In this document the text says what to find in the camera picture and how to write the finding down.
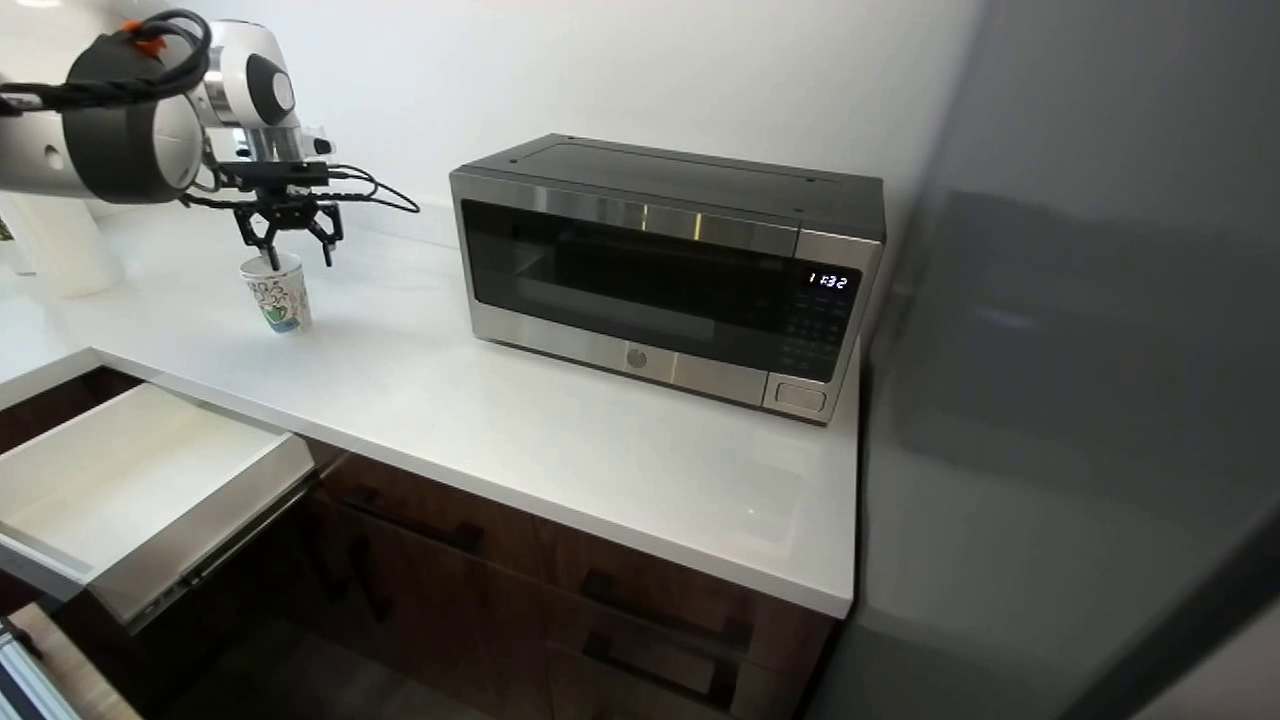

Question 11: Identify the black drawer handle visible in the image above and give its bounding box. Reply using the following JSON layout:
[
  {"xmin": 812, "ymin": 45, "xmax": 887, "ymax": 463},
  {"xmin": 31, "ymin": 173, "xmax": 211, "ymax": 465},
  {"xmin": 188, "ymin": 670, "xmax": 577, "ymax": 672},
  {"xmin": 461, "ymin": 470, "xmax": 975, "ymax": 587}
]
[
  {"xmin": 582, "ymin": 631, "xmax": 742, "ymax": 710},
  {"xmin": 582, "ymin": 568, "xmax": 754, "ymax": 653}
]

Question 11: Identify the open white drawer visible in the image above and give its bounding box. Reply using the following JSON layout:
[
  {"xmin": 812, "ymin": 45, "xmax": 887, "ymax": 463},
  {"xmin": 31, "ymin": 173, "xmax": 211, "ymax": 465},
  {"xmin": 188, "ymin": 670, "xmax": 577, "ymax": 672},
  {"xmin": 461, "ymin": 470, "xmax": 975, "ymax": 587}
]
[{"xmin": 0, "ymin": 382, "xmax": 317, "ymax": 633}]

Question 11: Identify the brown wooden drawer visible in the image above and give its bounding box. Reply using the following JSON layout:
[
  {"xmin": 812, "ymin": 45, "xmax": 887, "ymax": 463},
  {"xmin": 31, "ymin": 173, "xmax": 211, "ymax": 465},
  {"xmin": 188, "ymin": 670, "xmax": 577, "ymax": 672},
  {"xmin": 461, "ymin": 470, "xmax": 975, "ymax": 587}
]
[
  {"xmin": 545, "ymin": 520, "xmax": 839, "ymax": 669},
  {"xmin": 545, "ymin": 615, "xmax": 801, "ymax": 720},
  {"xmin": 318, "ymin": 452, "xmax": 561, "ymax": 720}
]

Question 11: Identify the stainless steel microwave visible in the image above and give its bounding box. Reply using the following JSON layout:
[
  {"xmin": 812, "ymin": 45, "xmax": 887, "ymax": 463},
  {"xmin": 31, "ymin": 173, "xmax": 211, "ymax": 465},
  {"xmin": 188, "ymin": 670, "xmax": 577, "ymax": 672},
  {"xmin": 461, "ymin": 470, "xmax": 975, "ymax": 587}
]
[{"xmin": 448, "ymin": 132, "xmax": 888, "ymax": 427}]

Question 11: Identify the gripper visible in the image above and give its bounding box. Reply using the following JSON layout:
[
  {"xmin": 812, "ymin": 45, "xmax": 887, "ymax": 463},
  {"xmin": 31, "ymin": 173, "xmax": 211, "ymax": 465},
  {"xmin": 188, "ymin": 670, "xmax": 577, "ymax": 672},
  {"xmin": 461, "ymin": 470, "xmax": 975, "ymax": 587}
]
[{"xmin": 234, "ymin": 187, "xmax": 347, "ymax": 272}]

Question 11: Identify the grey refrigerator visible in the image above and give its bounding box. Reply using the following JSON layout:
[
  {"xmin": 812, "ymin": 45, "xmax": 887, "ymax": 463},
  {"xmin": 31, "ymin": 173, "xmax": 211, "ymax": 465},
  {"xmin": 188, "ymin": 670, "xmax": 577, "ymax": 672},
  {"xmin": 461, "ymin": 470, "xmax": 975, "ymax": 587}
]
[{"xmin": 800, "ymin": 0, "xmax": 1280, "ymax": 720}]

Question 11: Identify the white paper towel roll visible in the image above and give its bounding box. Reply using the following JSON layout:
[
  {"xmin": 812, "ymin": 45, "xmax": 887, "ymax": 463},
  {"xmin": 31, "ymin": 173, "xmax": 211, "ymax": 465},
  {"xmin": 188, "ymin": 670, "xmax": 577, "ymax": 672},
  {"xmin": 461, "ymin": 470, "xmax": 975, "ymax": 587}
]
[{"xmin": 8, "ymin": 192, "xmax": 127, "ymax": 299}]

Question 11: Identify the microwave door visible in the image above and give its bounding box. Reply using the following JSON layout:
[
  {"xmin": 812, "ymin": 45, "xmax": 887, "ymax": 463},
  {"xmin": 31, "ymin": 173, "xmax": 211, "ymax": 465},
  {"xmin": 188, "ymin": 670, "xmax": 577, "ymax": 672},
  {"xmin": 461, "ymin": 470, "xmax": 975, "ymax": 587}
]
[{"xmin": 449, "ymin": 169, "xmax": 802, "ymax": 408}]

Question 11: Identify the white printed paper cup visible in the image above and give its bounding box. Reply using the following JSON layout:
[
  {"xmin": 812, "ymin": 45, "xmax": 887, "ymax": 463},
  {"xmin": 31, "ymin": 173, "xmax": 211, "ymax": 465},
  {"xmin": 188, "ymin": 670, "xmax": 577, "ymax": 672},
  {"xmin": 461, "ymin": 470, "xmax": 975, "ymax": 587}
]
[{"xmin": 239, "ymin": 252, "xmax": 314, "ymax": 336}]

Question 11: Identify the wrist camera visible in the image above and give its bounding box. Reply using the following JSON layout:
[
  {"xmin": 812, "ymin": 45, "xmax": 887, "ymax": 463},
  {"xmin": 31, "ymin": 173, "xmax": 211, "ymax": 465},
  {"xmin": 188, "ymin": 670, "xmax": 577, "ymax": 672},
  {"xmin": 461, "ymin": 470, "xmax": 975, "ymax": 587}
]
[{"xmin": 213, "ymin": 160, "xmax": 333, "ymax": 191}]

